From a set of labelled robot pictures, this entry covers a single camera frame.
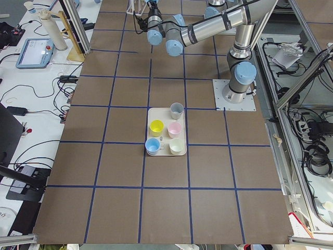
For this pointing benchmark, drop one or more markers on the grey cup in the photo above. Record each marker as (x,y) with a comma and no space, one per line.
(176,110)

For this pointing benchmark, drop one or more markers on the pink cup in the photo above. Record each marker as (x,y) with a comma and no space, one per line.
(174,129)

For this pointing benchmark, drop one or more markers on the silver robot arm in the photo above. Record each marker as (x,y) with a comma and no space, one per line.
(247,18)

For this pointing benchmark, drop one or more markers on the white wire cup rack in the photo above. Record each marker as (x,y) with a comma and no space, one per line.
(137,6)

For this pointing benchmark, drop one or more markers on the light blue cup on tray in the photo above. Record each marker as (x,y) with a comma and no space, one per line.
(152,146)

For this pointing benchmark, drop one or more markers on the black power adapter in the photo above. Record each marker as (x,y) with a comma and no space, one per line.
(17,111)

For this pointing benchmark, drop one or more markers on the beige plastic tray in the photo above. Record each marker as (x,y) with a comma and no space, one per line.
(164,115)

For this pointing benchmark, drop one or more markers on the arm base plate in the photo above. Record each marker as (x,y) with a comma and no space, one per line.
(227,100)

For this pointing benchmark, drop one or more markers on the yellow cup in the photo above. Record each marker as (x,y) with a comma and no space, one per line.
(156,128)

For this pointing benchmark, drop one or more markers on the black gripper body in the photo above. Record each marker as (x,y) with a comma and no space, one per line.
(153,11)

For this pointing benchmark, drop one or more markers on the blue teach pendant tablet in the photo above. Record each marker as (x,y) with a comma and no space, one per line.
(35,54)

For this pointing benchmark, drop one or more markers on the wooden mug tree stand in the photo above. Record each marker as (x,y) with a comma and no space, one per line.
(75,53)

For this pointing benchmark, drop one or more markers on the cream white cup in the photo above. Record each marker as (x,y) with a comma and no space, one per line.
(176,146)

